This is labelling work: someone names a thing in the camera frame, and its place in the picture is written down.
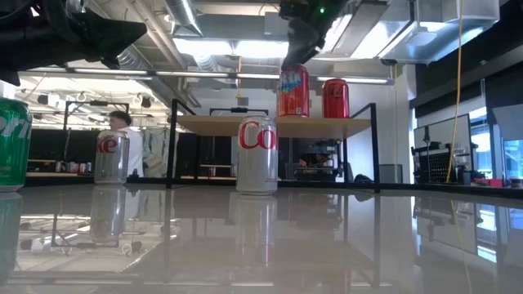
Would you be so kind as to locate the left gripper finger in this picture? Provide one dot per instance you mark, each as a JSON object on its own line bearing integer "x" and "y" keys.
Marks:
{"x": 118, "y": 36}

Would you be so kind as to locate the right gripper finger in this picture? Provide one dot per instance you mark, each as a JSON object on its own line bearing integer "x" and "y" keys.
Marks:
{"x": 302, "y": 41}

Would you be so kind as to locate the orange-red Fanta can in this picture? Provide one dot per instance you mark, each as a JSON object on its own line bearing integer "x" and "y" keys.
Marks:
{"x": 294, "y": 98}

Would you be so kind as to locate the red Coca-Cola can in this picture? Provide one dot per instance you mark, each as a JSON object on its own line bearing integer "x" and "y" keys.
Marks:
{"x": 336, "y": 102}

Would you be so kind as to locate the green Sprite can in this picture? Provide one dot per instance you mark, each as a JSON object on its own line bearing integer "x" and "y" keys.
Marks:
{"x": 14, "y": 155}

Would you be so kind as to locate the silver Diet Coke can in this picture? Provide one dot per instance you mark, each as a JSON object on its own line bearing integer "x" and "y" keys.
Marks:
{"x": 257, "y": 171}
{"x": 111, "y": 163}

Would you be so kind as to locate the wooden shelf with black legs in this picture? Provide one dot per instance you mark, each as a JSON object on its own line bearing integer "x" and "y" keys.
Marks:
{"x": 204, "y": 124}

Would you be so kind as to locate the ceiling light strip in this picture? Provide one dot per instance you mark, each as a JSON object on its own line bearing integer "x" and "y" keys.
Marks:
{"x": 184, "y": 74}
{"x": 367, "y": 80}

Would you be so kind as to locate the black background bar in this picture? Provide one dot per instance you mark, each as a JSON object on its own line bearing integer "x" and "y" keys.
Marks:
{"x": 239, "y": 110}

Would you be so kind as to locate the person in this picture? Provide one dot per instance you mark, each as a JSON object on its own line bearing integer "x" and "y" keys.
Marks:
{"x": 137, "y": 151}

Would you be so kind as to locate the black background machine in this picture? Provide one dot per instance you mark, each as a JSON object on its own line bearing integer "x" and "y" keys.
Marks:
{"x": 318, "y": 171}

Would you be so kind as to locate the wooden background table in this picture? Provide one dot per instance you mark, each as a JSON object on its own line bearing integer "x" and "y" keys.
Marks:
{"x": 61, "y": 174}

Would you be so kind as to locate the grey trash bin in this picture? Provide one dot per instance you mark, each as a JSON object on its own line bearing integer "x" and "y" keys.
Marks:
{"x": 391, "y": 175}

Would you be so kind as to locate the grey partition panel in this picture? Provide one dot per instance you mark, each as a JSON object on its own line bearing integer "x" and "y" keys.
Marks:
{"x": 449, "y": 130}

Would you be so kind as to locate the black pegboard rack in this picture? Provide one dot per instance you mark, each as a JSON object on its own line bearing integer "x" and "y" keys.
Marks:
{"x": 439, "y": 167}

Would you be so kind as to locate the black background gantry frame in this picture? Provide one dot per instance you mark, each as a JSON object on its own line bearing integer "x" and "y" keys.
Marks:
{"x": 98, "y": 103}

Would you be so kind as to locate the black aluminium table frame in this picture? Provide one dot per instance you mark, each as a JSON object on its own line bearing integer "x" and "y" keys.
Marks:
{"x": 429, "y": 188}

